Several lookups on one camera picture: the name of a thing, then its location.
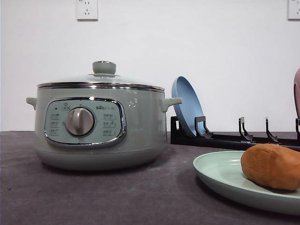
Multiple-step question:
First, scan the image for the glass steamer lid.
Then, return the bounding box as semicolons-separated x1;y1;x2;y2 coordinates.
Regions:
37;61;164;92

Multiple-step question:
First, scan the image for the green plate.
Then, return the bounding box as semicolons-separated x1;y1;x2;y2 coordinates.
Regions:
193;150;300;215

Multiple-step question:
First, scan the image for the brown potato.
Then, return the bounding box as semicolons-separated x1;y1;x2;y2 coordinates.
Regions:
240;144;300;190

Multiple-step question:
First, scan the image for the black plate rack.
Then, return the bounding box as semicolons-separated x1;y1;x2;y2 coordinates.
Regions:
170;116;300;150

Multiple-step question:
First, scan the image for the blue plate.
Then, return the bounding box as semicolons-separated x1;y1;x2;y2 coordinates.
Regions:
172;76;204;136

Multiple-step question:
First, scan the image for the green electric steamer pot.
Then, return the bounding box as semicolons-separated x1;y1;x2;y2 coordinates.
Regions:
26;89;182;171

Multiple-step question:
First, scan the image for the pink plate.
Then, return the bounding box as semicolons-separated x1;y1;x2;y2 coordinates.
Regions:
293;68;300;119

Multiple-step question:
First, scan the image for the white wall socket left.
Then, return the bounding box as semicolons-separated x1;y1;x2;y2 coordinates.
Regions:
76;0;98;22

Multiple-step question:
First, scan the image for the white wall socket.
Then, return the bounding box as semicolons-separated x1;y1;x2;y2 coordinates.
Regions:
76;0;98;22
285;0;300;23

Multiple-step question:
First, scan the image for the white wall socket right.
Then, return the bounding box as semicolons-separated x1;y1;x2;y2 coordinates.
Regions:
285;0;300;23

